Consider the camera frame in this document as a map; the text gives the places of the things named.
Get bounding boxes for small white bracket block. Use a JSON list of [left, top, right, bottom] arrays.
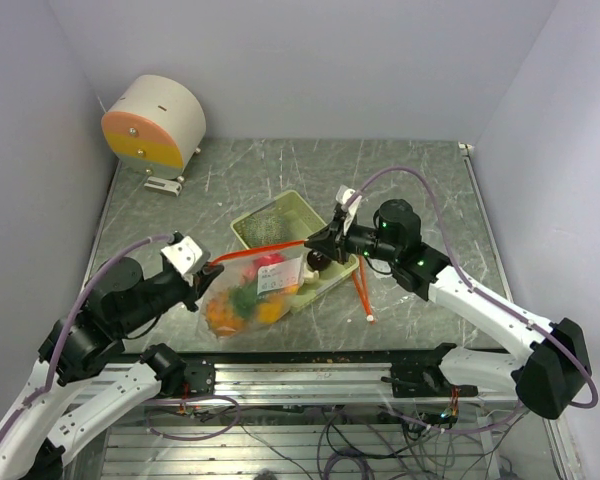
[[144, 176, 182, 197]]

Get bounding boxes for loose cables under table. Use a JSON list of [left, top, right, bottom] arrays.
[[139, 389, 531, 480]]

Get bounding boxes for pale green plastic basket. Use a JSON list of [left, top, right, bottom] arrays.
[[230, 190, 359, 313]]

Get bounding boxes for red yellow toy mango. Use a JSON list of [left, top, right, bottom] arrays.
[[244, 252, 286, 281]]

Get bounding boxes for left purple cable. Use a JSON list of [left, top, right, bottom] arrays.
[[0, 233, 174, 466]]

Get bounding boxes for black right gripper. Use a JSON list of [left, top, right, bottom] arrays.
[[307, 212, 400, 264]]

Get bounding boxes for orange toy pineapple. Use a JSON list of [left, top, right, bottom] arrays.
[[203, 284, 259, 337]]

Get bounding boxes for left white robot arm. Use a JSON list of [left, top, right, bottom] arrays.
[[0, 257, 224, 479]]

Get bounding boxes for white toy garlic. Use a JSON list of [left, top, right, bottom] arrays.
[[302, 264, 320, 285]]

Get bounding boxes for orange toy bell pepper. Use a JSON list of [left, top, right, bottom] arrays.
[[256, 296, 289, 324]]

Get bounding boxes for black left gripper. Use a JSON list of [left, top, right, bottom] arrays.
[[115, 257, 223, 333]]

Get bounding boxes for spare clear zip bag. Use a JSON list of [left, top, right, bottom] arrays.
[[352, 257, 376, 324]]

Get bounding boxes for beige drum orange yellow face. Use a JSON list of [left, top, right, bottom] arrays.
[[101, 74, 207, 181]]

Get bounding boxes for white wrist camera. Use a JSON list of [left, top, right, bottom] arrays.
[[161, 232, 210, 278], [335, 185, 361, 234]]

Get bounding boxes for dark toy plum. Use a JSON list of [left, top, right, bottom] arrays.
[[306, 250, 331, 272]]

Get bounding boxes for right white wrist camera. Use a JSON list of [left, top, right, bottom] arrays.
[[335, 185, 361, 234]]

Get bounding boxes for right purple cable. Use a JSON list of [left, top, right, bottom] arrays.
[[352, 167, 599, 409]]

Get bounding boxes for clear zip bag orange zipper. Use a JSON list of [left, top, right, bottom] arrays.
[[200, 241, 306, 339]]

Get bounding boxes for aluminium rail frame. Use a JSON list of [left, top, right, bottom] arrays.
[[158, 344, 523, 404]]

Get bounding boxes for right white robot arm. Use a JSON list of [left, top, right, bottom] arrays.
[[304, 199, 591, 420]]

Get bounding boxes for purple cable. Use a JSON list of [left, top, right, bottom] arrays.
[[0, 233, 174, 466], [352, 167, 599, 409]]

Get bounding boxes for green netted toy melon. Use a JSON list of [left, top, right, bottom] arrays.
[[243, 212, 288, 247]]

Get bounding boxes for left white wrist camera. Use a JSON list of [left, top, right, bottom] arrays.
[[161, 232, 210, 278]]

